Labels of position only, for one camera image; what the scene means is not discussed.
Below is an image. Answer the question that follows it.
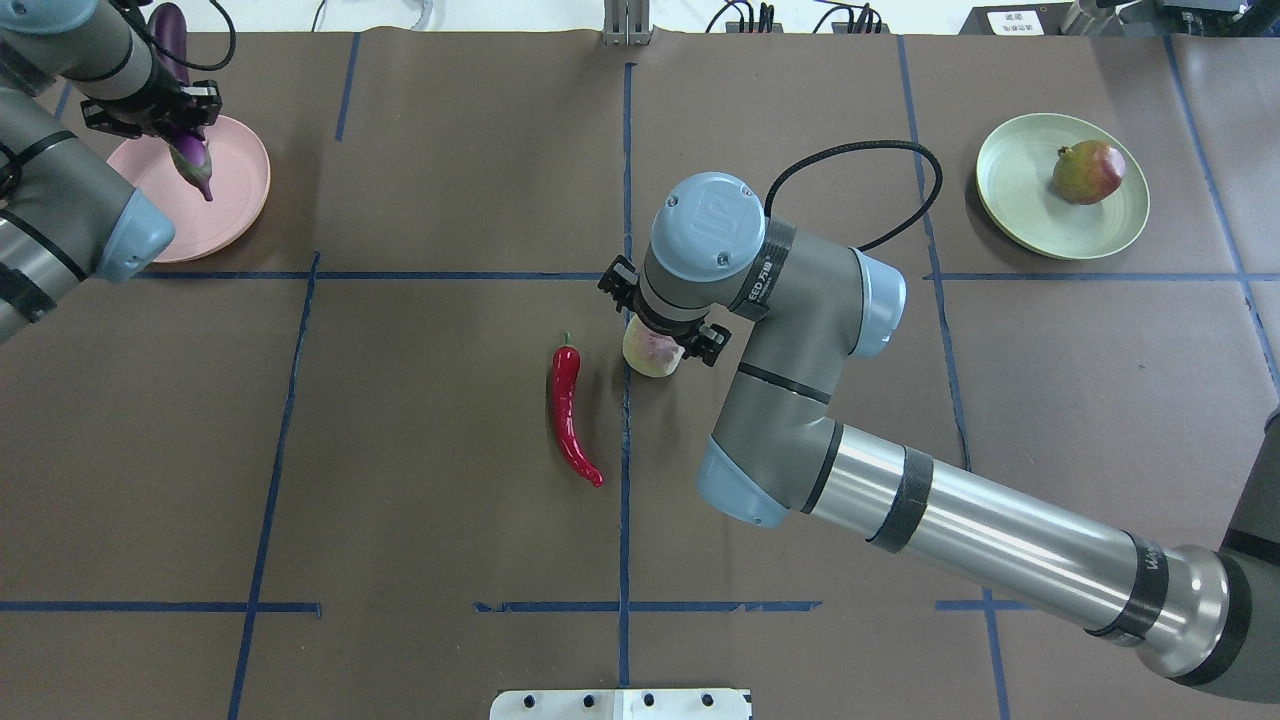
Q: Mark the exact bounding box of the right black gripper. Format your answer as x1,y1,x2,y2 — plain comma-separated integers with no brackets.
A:
598,256,732,366

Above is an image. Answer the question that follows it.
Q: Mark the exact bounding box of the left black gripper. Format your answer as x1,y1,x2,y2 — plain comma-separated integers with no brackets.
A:
79,82,221,138

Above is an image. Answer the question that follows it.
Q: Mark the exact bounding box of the pale green peach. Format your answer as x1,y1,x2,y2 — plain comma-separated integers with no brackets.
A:
621,315,684,379

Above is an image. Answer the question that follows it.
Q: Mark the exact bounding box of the purple eggplant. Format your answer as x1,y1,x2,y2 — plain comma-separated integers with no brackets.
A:
146,3,214,202

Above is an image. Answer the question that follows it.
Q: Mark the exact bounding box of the red chili pepper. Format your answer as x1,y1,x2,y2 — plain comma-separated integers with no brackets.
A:
549,332,605,488

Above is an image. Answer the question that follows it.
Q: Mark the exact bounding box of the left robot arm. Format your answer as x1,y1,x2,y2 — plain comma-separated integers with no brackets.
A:
1,1,221,340

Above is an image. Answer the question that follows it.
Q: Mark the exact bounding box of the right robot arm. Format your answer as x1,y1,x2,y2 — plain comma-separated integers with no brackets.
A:
620,177,1277,719

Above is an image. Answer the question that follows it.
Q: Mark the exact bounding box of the pink plate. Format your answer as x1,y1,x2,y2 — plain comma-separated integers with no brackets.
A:
108,117,271,263

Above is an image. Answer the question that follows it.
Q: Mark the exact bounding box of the green plate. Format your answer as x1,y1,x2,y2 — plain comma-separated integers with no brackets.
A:
975,113,1151,261

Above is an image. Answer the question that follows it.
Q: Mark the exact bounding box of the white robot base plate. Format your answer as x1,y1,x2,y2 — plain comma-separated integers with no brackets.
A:
489,687,755,719

